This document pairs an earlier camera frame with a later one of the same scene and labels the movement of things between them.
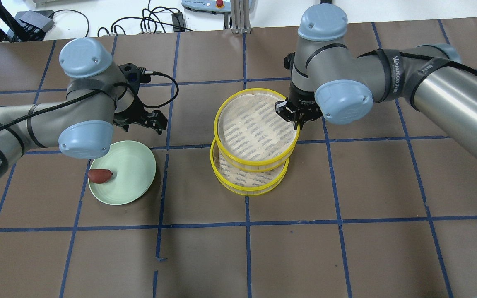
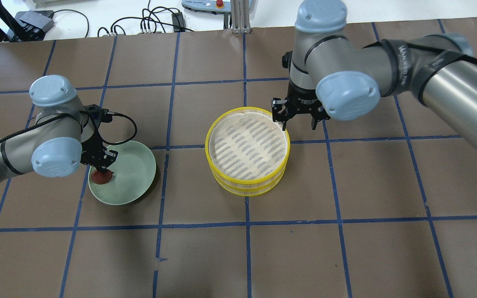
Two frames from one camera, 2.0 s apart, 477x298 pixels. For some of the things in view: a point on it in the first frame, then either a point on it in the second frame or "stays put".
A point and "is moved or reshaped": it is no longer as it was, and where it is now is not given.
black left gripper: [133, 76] → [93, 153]
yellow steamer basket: [250, 135] is moved or reshaped
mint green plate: [134, 169] stays put
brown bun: [99, 176] stays put
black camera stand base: [28, 25] stays put
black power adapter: [179, 22] stays put
